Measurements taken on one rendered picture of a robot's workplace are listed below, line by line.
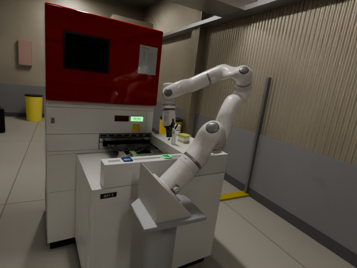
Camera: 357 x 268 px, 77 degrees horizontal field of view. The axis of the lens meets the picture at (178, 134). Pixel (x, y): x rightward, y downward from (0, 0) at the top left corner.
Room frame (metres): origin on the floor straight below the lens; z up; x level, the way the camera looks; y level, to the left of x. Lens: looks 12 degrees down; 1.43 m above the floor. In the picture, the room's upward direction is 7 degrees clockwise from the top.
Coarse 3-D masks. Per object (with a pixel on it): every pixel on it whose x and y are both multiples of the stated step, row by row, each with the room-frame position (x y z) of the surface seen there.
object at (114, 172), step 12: (144, 156) 1.34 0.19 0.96; (156, 156) 1.37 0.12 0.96; (180, 156) 1.44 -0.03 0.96; (108, 168) 1.14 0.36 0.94; (120, 168) 1.18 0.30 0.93; (132, 168) 1.22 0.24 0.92; (156, 168) 1.30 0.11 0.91; (168, 168) 1.35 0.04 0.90; (108, 180) 1.15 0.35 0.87; (120, 180) 1.18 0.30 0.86; (132, 180) 1.22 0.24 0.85
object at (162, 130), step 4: (160, 116) 4.48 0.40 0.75; (160, 120) 4.36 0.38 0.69; (176, 120) 4.27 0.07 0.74; (180, 120) 4.33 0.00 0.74; (160, 124) 4.35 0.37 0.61; (180, 124) 4.35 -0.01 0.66; (160, 128) 4.35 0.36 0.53; (164, 128) 4.27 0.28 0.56; (160, 132) 4.34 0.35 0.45; (164, 132) 4.27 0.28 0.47; (180, 132) 4.41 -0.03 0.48
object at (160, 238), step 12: (132, 204) 1.01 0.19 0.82; (192, 204) 1.08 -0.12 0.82; (144, 216) 0.92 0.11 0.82; (192, 216) 0.97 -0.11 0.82; (204, 216) 0.98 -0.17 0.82; (144, 228) 0.84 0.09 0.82; (156, 228) 0.85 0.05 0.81; (168, 228) 0.97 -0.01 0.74; (156, 240) 0.97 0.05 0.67; (168, 240) 0.98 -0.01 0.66; (144, 252) 1.01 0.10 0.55; (156, 252) 0.97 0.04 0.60; (168, 252) 0.99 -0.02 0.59; (144, 264) 1.00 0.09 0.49; (156, 264) 0.97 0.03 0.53; (168, 264) 0.99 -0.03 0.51
